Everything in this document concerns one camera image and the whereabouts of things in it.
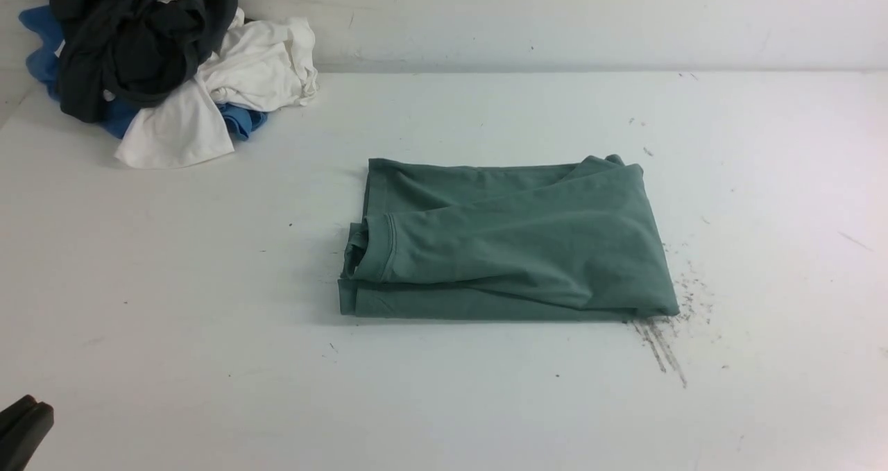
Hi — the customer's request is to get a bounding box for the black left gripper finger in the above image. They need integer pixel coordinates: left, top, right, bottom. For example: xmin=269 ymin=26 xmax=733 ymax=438
xmin=1 ymin=395 xmax=54 ymax=470

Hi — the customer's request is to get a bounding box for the green long sleeve shirt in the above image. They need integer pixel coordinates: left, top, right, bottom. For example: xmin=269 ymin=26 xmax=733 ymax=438
xmin=337 ymin=155 xmax=680 ymax=322

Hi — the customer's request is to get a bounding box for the white crumpled shirt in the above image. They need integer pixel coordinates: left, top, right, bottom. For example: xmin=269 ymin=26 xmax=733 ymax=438
xmin=115 ymin=10 xmax=318 ymax=169

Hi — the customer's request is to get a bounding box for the blue crumpled garment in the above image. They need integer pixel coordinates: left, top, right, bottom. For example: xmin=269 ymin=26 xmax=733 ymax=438
xmin=18 ymin=5 xmax=268 ymax=140

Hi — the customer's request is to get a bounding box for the black crumpled garment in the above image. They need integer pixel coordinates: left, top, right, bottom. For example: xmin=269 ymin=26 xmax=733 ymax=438
xmin=49 ymin=0 xmax=239 ymax=123

